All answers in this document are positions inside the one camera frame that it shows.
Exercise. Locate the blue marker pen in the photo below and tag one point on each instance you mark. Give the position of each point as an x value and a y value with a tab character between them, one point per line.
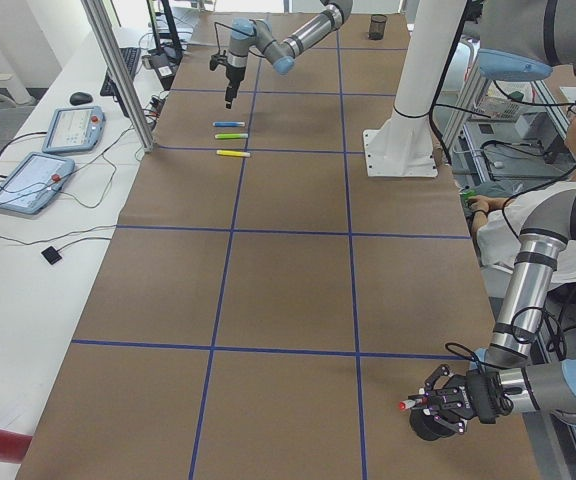
229	124

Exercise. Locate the far black mesh cup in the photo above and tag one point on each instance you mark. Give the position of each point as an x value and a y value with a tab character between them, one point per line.
377	26

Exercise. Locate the green marker pen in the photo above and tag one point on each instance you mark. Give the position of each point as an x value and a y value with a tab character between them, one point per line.
231	136

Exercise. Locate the near teach pendant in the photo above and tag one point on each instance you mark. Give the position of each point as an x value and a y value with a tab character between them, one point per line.
35	182

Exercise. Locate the yellow marker pen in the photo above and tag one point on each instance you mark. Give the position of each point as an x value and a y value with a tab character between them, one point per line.
233	153

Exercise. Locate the black computer mouse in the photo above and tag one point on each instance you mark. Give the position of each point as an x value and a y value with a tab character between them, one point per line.
80	98

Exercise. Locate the small black sensor box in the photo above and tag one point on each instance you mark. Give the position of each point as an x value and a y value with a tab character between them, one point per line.
51	255

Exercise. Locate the aluminium frame post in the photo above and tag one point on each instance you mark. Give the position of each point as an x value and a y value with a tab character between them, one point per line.
103	31

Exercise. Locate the red marker pen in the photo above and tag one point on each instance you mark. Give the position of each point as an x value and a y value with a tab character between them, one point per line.
412	403

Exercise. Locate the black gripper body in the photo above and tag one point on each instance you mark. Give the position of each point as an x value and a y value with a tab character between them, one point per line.
462	396
234	76

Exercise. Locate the teach pendant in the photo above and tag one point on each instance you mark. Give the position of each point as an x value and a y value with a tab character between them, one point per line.
74	130
35	182

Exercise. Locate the white camera stand column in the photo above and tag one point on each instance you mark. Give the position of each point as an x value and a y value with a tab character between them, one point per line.
403	146

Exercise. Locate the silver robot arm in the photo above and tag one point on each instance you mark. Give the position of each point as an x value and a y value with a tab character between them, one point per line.
257	33
520	41

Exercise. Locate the near black mesh cup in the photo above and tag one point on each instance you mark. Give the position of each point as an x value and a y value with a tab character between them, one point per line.
426	428

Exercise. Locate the green handheld object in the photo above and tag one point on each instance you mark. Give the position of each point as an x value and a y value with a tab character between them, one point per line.
467	194

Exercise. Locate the far teach pendant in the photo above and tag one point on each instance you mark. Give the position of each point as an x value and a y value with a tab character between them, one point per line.
74	130

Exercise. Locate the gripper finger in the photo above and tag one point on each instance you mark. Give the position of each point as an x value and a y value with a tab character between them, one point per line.
441	421
439	382

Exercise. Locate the person in white shirt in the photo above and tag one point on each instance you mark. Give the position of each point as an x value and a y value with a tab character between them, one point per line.
535	229

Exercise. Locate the black mesh cup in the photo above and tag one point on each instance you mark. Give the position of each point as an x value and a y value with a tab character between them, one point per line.
426	428
377	26

